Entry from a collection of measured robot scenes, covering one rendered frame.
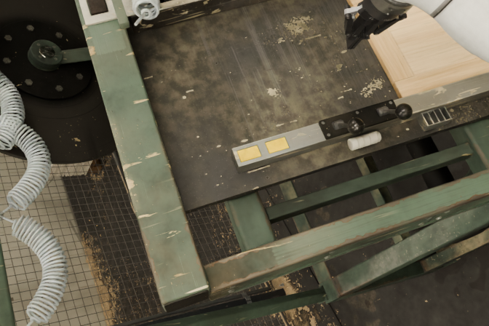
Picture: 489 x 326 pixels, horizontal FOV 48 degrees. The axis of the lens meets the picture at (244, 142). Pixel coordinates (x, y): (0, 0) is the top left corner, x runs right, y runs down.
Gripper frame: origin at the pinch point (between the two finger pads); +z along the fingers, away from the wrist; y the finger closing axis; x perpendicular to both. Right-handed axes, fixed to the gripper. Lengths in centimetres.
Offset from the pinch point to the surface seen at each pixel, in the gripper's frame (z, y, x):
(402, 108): 3.8, 10.9, -15.3
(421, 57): 22.2, 26.0, 3.3
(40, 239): 44, -75, -39
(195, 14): 28.6, -33.0, 18.1
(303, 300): 109, 10, -64
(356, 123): 3.4, -0.2, -18.5
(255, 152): 16.0, -20.9, -22.0
